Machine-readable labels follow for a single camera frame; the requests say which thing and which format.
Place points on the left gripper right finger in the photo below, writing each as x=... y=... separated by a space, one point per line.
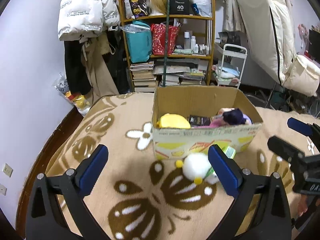
x=271 y=218

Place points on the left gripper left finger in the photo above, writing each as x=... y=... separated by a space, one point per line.
x=45 y=218

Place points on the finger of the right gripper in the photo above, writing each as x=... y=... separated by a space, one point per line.
x=306 y=129
x=283 y=149

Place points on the green tissue pack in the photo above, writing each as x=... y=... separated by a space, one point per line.
x=228 y=152

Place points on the white black pompom keychain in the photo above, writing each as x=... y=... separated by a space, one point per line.
x=197 y=168

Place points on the person's right hand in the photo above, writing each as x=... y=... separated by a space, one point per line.
x=303 y=205

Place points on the purple plush doll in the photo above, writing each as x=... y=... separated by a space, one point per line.
x=230 y=117

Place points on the beige butterfly pattern blanket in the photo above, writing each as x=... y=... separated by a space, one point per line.
x=141 y=194

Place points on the dark small box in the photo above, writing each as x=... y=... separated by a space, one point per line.
x=196 y=121

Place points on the white rolling cart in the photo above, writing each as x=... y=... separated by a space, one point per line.
x=230 y=66

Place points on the printed cardboard box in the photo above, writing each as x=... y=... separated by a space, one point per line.
x=170 y=143

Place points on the yellow plush toy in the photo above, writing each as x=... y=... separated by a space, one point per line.
x=175 y=121

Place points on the bag of toys on floor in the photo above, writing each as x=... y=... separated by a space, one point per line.
x=76 y=99

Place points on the white upright mattress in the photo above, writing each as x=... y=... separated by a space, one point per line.
x=271 y=42

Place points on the white curtain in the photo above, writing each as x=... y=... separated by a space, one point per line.
x=232 y=20

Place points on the black hanging garment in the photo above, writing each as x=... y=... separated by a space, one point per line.
x=75 y=71

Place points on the white bottle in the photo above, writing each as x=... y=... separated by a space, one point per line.
x=192 y=43

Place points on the pile of magazines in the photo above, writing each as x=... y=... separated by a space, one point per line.
x=178 y=73

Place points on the green pole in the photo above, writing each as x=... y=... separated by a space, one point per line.
x=166 y=45

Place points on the stack of books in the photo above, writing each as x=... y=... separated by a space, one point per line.
x=144 y=80

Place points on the wooden bookshelf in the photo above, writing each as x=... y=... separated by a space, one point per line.
x=209 y=34

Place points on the red gift bag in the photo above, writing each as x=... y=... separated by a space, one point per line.
x=158 y=37

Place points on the black box marked 40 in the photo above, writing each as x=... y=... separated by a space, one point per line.
x=179 y=7

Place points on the teal paper bag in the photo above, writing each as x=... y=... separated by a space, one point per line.
x=139 y=41

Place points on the white puffer jacket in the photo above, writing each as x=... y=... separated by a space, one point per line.
x=81 y=19

